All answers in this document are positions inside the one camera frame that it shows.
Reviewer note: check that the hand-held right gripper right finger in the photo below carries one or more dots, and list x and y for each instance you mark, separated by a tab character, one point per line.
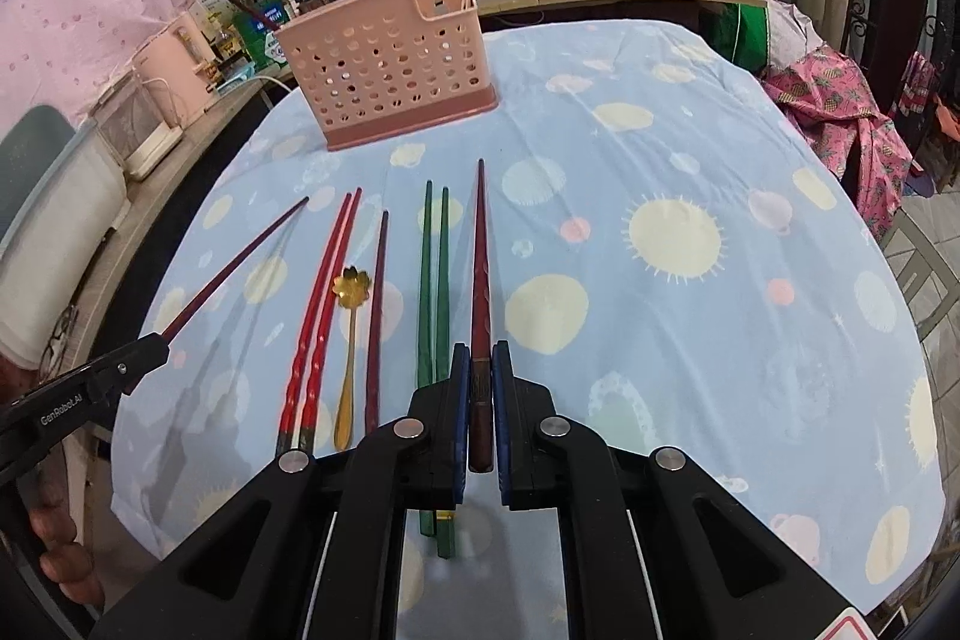
502	415

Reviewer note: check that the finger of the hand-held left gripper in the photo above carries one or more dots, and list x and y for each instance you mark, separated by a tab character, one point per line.
135	362

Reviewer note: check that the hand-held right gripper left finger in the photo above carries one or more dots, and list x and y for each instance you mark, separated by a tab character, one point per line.
459	415

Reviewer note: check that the dark maroon chopstick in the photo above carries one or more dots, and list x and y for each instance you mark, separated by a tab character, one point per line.
240	261
377	310

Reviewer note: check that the carved maroon chopstick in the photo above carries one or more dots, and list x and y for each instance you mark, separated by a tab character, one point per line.
480	280

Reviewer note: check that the gold flower spoon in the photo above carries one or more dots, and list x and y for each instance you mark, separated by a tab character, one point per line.
352	291

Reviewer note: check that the pink perforated utensil basket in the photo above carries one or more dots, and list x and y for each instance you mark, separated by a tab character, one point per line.
390	70

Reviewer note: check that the person's left hand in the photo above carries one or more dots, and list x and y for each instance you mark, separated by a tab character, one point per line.
64	535

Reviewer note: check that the white clear-jar appliance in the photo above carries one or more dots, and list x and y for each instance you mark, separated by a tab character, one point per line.
139	130

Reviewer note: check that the pink electric kettle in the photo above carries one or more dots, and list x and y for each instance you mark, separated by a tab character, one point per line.
176	66

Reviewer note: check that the green tin can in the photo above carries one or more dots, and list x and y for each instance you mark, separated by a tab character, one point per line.
270	48

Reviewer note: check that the green bag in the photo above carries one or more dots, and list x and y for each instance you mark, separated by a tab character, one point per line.
739	33

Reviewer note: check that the pink pineapple print cloth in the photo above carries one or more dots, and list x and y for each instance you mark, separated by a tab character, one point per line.
840	115

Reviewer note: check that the dark wooden chair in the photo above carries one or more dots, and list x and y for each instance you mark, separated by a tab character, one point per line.
900	10

